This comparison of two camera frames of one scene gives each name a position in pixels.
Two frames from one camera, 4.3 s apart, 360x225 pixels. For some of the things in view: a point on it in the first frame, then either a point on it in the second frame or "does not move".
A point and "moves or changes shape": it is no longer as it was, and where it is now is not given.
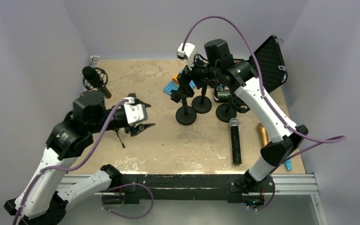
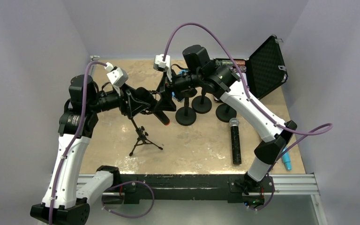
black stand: [185, 115] does not move
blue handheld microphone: [288, 164] does not move
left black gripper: [133, 130] -> [122, 104]
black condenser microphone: [91, 74] -> [144, 95]
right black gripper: [184, 78] -> [165, 103]
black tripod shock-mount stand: [105, 81] moves or changes shape
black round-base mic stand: [202, 104] does not move
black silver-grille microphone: [234, 123] does not move
